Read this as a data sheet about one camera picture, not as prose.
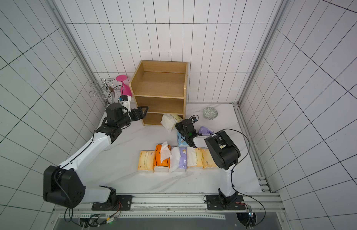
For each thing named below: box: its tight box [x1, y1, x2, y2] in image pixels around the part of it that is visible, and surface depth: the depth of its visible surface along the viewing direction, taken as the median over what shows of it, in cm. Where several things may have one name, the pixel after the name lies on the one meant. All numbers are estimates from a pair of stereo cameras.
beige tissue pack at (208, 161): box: [201, 147, 217, 170], surface depth 85 cm
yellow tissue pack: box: [137, 149, 155, 172], surface depth 85 cm
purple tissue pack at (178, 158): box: [169, 146, 188, 172], surface depth 84 cm
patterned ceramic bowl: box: [202, 106, 218, 121], surface depth 112 cm
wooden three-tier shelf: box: [129, 60, 189, 127], surface depth 93 cm
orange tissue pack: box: [153, 141, 171, 173], surface depth 83 cm
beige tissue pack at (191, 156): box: [186, 146, 198, 168], surface depth 85 cm
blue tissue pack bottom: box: [177, 131, 189, 147], surface depth 94 cm
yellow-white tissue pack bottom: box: [160, 113, 183, 133], surface depth 102 cm
